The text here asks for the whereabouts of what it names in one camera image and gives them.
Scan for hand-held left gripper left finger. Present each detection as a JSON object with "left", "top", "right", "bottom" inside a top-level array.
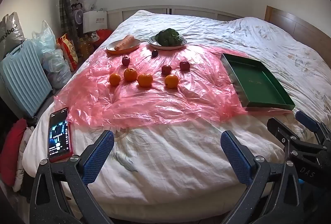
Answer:
[{"left": 29, "top": 130, "right": 115, "bottom": 224}]

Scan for white cloth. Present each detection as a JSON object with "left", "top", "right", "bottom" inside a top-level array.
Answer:
[{"left": 13, "top": 127, "right": 33, "bottom": 192}]

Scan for orange and red rice bag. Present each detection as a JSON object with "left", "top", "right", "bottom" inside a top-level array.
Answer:
[{"left": 56, "top": 33, "right": 79, "bottom": 70}]

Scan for green spinach bunch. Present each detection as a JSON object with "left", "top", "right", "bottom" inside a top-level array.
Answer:
[{"left": 155, "top": 28, "right": 183, "bottom": 47}]

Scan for red pillow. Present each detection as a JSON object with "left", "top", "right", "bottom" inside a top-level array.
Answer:
[{"left": 0, "top": 118, "right": 28, "bottom": 186}]

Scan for white plate with dark rim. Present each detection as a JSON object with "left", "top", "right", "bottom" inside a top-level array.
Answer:
[{"left": 147, "top": 36, "right": 187, "bottom": 51}]

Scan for white bed frame panel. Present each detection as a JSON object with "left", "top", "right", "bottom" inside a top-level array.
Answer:
[{"left": 107, "top": 6, "right": 243, "bottom": 30}]

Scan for white paper bag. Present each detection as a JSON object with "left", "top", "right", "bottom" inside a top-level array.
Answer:
[{"left": 83, "top": 8, "right": 108, "bottom": 34}]

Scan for pink plastic sheet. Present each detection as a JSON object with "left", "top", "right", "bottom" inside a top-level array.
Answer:
[{"left": 54, "top": 44, "right": 295, "bottom": 129}]

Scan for smartphone in red case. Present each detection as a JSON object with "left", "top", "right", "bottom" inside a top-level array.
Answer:
[{"left": 47, "top": 107, "right": 73, "bottom": 163}]

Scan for bluish plastic bag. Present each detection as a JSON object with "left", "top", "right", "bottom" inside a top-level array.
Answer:
[{"left": 42, "top": 49, "right": 72, "bottom": 88}]

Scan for yellow oil bottles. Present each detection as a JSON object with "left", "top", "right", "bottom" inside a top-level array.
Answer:
[{"left": 79, "top": 36, "right": 95, "bottom": 59}]

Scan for orange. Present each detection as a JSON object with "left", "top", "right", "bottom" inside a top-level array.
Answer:
[
  {"left": 124, "top": 68, "right": 138, "bottom": 82},
  {"left": 109, "top": 73, "right": 121, "bottom": 86},
  {"left": 137, "top": 73, "right": 154, "bottom": 88},
  {"left": 164, "top": 74, "right": 179, "bottom": 89}
]

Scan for orange rimmed plate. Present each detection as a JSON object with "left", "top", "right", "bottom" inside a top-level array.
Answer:
[{"left": 106, "top": 39, "right": 141, "bottom": 55}]

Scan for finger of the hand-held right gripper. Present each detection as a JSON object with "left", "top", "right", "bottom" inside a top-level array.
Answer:
[
  {"left": 295, "top": 111, "right": 331, "bottom": 145},
  {"left": 267, "top": 117, "right": 327, "bottom": 160}
]

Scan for green tray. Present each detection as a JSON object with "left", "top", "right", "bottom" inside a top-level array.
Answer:
[{"left": 220, "top": 53, "right": 296, "bottom": 111}]

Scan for light blue suitcase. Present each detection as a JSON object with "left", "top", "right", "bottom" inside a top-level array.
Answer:
[{"left": 0, "top": 40, "right": 53, "bottom": 118}]

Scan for plaid scarf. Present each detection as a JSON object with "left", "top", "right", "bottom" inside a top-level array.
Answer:
[{"left": 59, "top": 0, "right": 78, "bottom": 41}]

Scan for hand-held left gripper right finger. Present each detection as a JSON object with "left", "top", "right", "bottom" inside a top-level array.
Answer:
[{"left": 221, "top": 130, "right": 303, "bottom": 224}]

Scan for wooden headboard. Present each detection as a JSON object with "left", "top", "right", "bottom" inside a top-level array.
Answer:
[{"left": 264, "top": 6, "right": 331, "bottom": 50}]

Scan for clear plastic bag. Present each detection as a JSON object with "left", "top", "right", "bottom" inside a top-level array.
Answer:
[{"left": 32, "top": 20, "right": 56, "bottom": 54}]

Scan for carrot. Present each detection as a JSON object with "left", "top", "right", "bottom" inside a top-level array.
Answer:
[{"left": 114, "top": 35, "right": 135, "bottom": 51}]

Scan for small white fan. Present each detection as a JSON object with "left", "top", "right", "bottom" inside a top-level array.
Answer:
[{"left": 73, "top": 9, "right": 84, "bottom": 24}]

